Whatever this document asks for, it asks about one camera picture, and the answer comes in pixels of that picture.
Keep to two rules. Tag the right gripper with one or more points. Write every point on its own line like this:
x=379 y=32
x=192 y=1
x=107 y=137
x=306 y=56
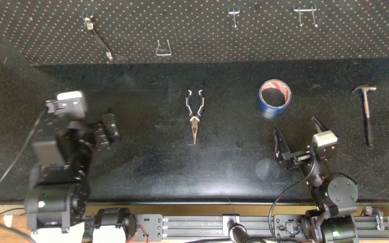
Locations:
x=326 y=152

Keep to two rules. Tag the black and white pliers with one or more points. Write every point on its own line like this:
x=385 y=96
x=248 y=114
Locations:
x=194 y=123

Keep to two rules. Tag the wrench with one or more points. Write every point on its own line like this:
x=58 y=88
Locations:
x=99 y=39

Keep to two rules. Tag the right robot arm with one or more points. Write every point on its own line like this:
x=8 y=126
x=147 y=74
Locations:
x=341 y=194

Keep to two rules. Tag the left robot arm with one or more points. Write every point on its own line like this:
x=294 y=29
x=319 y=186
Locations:
x=57 y=199

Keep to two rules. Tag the black pegboard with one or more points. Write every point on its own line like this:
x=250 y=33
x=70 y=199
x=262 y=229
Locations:
x=214 y=33

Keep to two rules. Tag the roll of blue tape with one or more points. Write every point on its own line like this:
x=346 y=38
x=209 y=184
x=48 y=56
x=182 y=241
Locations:
x=265 y=107

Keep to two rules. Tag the hammer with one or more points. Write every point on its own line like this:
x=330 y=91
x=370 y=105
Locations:
x=367 y=111

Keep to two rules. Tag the metal hook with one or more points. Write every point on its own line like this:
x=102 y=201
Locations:
x=234 y=13
x=163 y=53
x=305 y=10
x=87 y=15

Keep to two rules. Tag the white paper scrap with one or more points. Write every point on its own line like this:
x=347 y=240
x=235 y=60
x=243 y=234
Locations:
x=8 y=221

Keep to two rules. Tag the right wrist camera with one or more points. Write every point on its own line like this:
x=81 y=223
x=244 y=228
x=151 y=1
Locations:
x=323 y=138

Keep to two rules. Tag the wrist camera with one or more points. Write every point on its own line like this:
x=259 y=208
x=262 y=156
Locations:
x=323 y=138
x=73 y=104

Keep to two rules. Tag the mounting rail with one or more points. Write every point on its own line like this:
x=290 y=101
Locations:
x=198 y=226

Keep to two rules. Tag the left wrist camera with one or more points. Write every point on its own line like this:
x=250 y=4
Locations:
x=73 y=104

